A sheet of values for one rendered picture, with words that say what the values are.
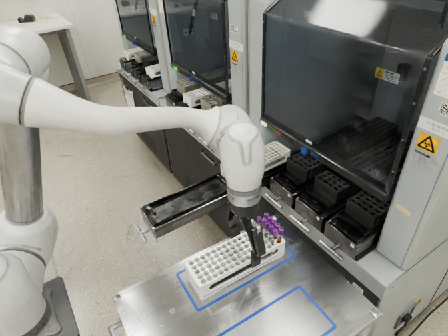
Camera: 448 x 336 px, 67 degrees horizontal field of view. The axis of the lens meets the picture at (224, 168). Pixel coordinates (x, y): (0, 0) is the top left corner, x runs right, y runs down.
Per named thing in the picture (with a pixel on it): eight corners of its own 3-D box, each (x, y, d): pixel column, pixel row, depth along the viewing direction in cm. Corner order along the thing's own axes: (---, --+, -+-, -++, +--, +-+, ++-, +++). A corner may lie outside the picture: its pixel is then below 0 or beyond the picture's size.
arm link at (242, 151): (269, 191, 82) (258, 160, 93) (271, 137, 73) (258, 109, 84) (225, 197, 82) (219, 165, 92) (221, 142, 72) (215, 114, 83)
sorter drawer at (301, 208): (403, 151, 161) (407, 135, 156) (431, 165, 151) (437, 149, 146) (285, 216, 131) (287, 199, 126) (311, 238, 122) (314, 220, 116)
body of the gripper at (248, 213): (223, 194, 91) (225, 219, 97) (241, 213, 85) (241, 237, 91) (247, 184, 94) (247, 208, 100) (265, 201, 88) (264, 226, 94)
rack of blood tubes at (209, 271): (266, 234, 113) (266, 221, 109) (285, 254, 106) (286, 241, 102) (185, 275, 102) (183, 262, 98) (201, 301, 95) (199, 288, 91)
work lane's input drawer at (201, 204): (278, 159, 161) (279, 143, 156) (298, 173, 152) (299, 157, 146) (133, 225, 131) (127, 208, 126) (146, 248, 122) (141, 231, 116)
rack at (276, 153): (275, 151, 154) (275, 140, 151) (290, 162, 147) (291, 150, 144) (220, 176, 142) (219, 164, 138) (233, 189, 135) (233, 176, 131)
